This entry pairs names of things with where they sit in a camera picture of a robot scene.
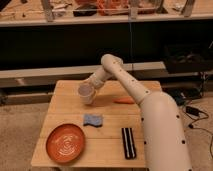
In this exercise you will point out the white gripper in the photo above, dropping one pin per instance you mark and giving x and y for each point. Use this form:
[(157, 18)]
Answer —
[(92, 83)]

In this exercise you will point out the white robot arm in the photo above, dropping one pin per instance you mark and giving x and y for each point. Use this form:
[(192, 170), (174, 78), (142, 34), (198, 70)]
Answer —
[(166, 148)]

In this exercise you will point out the orange ceramic bowl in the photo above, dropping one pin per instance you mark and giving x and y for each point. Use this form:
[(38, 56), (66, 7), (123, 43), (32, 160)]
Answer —
[(65, 143)]

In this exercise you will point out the orange toy carrot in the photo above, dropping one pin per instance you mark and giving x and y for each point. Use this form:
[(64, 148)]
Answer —
[(124, 100)]

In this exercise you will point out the blue sponge cloth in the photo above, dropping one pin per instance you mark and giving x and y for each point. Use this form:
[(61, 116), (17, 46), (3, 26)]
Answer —
[(92, 120)]

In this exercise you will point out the wooden folding table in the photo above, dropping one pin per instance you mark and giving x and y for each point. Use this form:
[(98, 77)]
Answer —
[(104, 147)]

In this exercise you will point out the orange object on shelf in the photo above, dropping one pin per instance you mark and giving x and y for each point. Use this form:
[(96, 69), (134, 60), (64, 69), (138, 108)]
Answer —
[(114, 7)]

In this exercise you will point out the long metal bench rail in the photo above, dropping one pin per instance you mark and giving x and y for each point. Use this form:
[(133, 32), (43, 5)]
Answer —
[(45, 76)]

